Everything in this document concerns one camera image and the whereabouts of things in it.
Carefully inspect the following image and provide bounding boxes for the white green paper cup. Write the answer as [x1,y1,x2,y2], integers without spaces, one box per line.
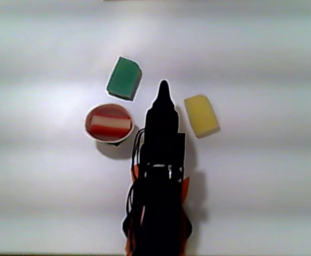
[84,102,140,160]

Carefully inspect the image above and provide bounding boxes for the green and white sponge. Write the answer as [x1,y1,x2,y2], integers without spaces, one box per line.
[106,55,143,102]

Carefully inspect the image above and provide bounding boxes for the red and white sponge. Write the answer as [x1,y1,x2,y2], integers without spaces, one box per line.
[87,105,133,140]

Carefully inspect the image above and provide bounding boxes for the black cable bundle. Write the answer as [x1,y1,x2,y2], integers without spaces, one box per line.
[125,129,147,222]

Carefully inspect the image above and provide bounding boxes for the orange tape strip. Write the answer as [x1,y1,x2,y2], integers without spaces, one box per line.
[180,175,191,206]
[130,163,140,185]

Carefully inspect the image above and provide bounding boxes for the yellow and white sponge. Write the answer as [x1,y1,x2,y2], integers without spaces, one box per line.
[184,94,221,139]

